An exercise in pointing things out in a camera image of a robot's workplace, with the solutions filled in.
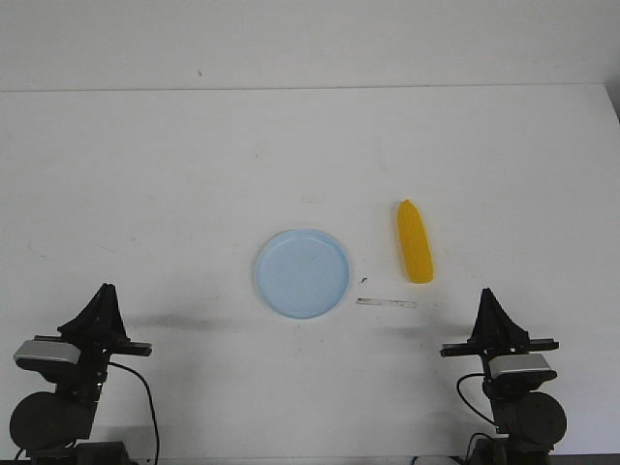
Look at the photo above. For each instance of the light blue round plate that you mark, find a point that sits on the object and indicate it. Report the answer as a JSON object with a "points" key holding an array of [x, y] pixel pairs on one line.
{"points": [[302, 274]]}

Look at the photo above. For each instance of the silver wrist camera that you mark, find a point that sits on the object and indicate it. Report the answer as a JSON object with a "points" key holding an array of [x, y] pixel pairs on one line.
{"points": [[48, 351], [529, 365]]}

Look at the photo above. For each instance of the yellow toy corn cob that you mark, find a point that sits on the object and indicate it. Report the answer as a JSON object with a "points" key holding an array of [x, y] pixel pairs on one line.
{"points": [[415, 247]]}

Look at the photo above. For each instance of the clear tape strip on table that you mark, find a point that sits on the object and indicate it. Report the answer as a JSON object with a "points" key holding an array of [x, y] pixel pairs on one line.
{"points": [[386, 302]]}

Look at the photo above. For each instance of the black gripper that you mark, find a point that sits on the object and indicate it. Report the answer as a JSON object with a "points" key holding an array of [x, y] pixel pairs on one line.
{"points": [[507, 332], [97, 318]]}

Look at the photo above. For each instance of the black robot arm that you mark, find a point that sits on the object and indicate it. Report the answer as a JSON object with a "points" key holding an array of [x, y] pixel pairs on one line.
{"points": [[528, 422], [55, 427]]}

